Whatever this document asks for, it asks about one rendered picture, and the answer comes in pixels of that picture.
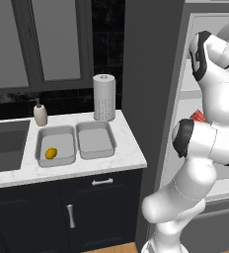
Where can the white paper towel roll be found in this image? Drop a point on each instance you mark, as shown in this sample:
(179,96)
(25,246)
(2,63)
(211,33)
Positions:
(104,99)

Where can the grey kitchen sink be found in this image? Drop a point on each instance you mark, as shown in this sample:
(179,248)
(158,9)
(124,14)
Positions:
(6,145)

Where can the red food item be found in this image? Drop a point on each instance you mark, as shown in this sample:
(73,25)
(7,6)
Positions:
(197,116)

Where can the grey tupperware container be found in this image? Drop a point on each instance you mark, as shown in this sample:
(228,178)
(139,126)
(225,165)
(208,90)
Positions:
(61,139)
(95,140)

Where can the dark drawer front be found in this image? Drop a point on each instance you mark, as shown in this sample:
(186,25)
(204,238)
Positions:
(77,184)

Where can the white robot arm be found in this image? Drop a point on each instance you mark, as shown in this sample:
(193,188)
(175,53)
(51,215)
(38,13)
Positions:
(198,145)

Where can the dark cupboard door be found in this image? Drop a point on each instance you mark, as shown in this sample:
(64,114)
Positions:
(103,217)
(24,224)

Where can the beige soap dispenser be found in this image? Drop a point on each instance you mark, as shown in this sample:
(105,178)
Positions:
(40,116)

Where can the yellow lemon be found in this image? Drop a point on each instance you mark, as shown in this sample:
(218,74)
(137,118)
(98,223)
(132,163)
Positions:
(51,153)

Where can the grey fridge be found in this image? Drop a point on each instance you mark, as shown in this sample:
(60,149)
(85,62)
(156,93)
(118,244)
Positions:
(146,82)

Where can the grey framed window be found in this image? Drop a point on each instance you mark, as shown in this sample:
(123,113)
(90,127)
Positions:
(37,42)

